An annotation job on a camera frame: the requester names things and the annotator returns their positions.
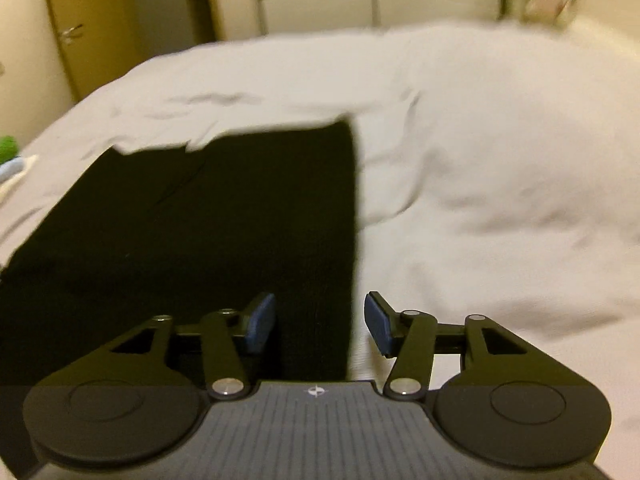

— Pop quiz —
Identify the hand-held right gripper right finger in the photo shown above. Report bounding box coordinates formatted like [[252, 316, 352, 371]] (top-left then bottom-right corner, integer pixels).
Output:
[[364, 291, 546, 402]]

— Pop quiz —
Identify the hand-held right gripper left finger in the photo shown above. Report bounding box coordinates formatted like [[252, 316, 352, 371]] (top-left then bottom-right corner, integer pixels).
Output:
[[97, 292, 277, 402]]

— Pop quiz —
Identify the black garment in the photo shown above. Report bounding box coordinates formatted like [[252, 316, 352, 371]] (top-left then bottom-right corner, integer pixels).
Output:
[[0, 121, 362, 466]]

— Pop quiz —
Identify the light grey duvet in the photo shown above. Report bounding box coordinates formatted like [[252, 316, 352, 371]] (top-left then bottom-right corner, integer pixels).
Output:
[[0, 20, 640, 461]]

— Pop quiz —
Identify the folded cream garment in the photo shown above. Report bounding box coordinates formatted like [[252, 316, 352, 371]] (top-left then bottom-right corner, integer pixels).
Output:
[[0, 155, 40, 206]]

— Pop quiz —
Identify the folded light blue garment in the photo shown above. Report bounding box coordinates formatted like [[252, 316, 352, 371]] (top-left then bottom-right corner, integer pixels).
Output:
[[0, 157, 26, 183]]

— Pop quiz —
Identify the wooden door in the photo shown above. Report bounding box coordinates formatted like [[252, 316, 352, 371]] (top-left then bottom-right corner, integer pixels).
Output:
[[42, 0, 141, 103]]

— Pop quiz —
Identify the white wardrobe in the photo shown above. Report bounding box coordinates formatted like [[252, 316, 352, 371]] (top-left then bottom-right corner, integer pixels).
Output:
[[202, 0, 506, 43]]

